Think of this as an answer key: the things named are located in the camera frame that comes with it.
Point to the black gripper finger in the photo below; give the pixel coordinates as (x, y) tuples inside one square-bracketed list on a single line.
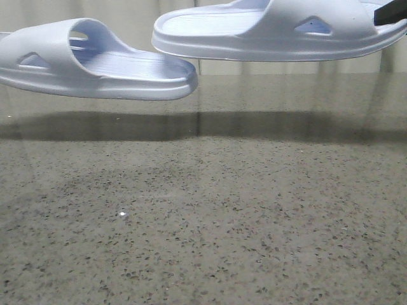
[(390, 13)]

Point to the light blue slipper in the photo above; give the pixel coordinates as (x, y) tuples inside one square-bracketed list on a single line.
[(83, 58), (276, 31)]

